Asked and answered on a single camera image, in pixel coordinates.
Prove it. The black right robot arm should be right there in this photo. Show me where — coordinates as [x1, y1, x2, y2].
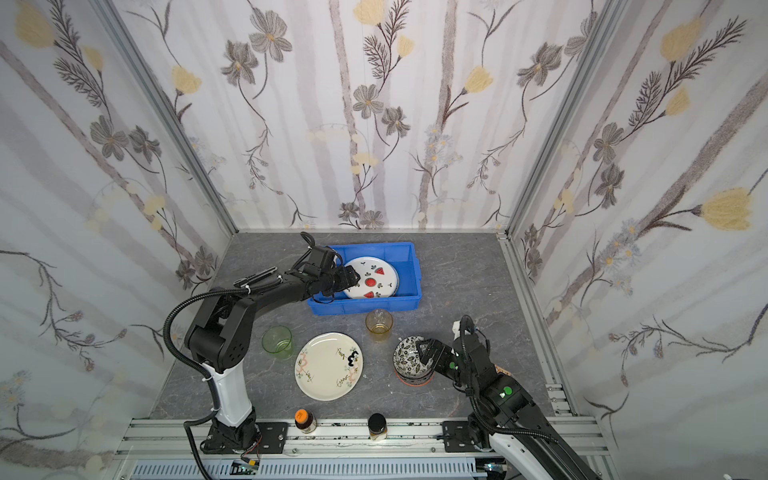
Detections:
[416, 331, 600, 479]

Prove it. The small wooden block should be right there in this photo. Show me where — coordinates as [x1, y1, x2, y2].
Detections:
[494, 365, 512, 377]

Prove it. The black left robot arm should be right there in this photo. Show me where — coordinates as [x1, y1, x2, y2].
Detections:
[162, 244, 361, 457]

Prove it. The aluminium rail frame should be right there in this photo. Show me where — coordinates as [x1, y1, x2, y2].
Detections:
[113, 383, 613, 480]

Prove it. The amber glass cup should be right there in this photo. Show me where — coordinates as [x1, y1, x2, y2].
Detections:
[365, 309, 394, 341]

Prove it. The watermelon pattern white plate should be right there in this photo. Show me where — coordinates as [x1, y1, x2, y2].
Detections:
[344, 256, 400, 299]

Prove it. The orange lid jar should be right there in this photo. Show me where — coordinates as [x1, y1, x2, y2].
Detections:
[294, 409, 317, 435]

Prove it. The green glass cup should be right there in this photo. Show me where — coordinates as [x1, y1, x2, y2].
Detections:
[261, 325, 293, 360]

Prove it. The blue plastic bin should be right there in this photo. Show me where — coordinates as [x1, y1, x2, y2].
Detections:
[308, 242, 422, 316]

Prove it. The black white patterned bowl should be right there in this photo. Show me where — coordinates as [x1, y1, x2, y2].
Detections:
[393, 335, 433, 378]

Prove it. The cream floral plate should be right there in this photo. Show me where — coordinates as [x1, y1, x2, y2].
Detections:
[294, 332, 364, 402]

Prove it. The black lid jar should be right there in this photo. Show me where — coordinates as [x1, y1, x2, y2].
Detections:
[367, 413, 388, 441]

